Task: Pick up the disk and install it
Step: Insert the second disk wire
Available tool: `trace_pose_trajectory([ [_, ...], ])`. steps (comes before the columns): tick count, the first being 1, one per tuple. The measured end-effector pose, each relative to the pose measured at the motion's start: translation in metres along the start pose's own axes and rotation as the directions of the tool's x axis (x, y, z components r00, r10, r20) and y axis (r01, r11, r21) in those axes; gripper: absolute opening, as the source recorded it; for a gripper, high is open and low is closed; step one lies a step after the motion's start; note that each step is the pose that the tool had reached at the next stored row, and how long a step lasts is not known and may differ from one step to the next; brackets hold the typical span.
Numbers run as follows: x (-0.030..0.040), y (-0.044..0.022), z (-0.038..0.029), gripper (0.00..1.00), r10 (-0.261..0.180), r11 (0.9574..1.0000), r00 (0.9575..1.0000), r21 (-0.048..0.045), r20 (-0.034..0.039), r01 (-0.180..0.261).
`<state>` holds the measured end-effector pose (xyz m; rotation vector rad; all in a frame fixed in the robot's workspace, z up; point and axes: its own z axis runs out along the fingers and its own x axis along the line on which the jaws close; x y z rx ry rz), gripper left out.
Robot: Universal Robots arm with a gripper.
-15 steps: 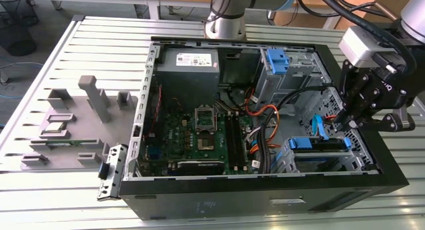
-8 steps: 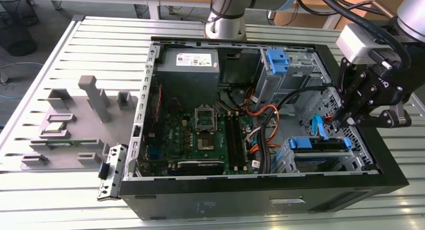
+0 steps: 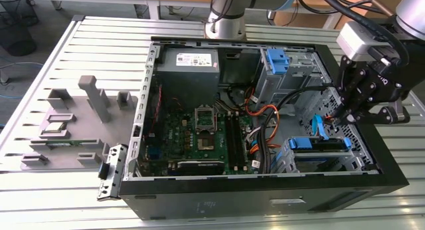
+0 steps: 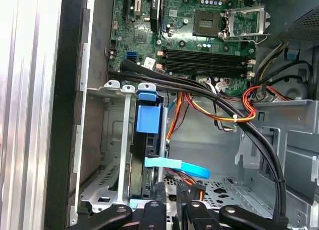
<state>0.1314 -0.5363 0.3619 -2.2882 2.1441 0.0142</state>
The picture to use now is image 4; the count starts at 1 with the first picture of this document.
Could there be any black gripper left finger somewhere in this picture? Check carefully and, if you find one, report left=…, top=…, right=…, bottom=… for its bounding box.
left=84, top=181, right=167, bottom=230

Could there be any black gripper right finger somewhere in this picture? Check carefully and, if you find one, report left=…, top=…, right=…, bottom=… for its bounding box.
left=176, top=183, right=290, bottom=230

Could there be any orange wire black connector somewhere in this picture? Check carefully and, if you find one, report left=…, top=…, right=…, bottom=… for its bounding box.
left=164, top=173, right=207, bottom=207

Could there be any blue data wire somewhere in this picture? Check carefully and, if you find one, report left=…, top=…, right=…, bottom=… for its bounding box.
left=144, top=157, right=211, bottom=180

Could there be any hard disk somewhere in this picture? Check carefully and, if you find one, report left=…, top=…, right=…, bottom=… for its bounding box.
left=130, top=89, right=162, bottom=202

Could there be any metal disk bay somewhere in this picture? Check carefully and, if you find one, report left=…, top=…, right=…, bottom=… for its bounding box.
left=79, top=79, right=172, bottom=216

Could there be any metal drive cage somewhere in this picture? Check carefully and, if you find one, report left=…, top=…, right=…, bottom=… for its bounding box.
left=235, top=99, right=319, bottom=216

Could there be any black open PC case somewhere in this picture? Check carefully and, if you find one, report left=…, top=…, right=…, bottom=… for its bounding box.
left=43, top=0, right=319, bottom=230

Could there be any black RAM slot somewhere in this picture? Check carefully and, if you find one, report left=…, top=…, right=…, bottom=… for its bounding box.
left=165, top=60, right=251, bottom=74
left=159, top=48, right=251, bottom=63
left=157, top=65, right=256, bottom=79
left=165, top=54, right=256, bottom=68

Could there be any CPU socket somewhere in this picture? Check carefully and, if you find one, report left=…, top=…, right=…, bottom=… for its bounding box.
left=193, top=10, right=220, bottom=37

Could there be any green motherboard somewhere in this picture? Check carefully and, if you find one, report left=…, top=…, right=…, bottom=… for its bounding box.
left=109, top=0, right=257, bottom=98

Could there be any metal socket cover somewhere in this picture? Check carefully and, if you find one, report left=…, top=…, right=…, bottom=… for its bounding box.
left=221, top=5, right=272, bottom=43

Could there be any black graphics card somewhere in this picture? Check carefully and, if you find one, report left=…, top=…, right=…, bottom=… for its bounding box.
left=149, top=0, right=163, bottom=33

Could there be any white expansion slot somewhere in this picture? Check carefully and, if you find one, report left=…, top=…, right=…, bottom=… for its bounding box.
left=134, top=0, right=143, bottom=18

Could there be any grey power supply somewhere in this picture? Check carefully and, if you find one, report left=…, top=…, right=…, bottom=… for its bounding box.
left=260, top=0, right=319, bottom=45

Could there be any red yellow wire bundle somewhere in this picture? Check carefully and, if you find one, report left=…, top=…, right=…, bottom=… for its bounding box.
left=184, top=85, right=295, bottom=123

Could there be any orange wire bundle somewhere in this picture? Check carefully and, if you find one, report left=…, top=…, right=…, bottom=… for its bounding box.
left=166, top=92, right=185, bottom=142

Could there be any black cable bundle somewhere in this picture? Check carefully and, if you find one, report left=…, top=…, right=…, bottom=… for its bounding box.
left=109, top=59, right=287, bottom=223

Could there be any yellow black wire bundle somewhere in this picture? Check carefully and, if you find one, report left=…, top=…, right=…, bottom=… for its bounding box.
left=254, top=42, right=290, bottom=84

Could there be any wire locking lever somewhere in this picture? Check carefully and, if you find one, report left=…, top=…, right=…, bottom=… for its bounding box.
left=223, top=33, right=271, bottom=44

